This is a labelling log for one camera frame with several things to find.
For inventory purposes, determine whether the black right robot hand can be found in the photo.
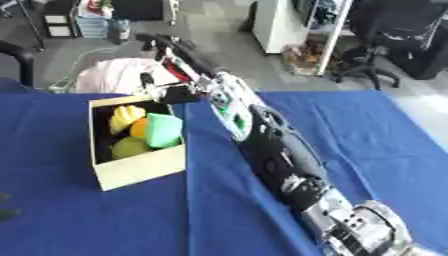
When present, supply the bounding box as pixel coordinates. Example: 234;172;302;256
134;32;231;106

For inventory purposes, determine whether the tan cardboard box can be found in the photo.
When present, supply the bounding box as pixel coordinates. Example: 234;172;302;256
87;94;189;192

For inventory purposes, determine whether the green block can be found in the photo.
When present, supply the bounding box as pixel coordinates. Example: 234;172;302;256
143;112;184;150

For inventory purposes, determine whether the orange toy fruit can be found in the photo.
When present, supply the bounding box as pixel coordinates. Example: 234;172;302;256
127;117;151;140

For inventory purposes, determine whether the yellow toy banana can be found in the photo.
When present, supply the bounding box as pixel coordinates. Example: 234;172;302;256
106;104;149;136

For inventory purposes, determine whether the yellow-green round toy fruit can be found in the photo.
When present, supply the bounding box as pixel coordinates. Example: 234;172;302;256
110;136;156;160

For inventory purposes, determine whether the clear plastic storage bin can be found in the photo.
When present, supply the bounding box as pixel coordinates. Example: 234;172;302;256
75;13;132;43

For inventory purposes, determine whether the black and white drawer cabinet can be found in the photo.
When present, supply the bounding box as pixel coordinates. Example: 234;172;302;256
40;0;81;39

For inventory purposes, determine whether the black office chair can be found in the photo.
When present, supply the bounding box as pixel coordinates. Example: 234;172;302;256
330;0;448;91

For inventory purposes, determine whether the metal wire cart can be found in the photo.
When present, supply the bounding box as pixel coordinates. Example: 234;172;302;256
47;45;125;95

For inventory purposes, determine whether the white post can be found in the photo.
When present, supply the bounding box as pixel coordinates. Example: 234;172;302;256
315;0;356;77

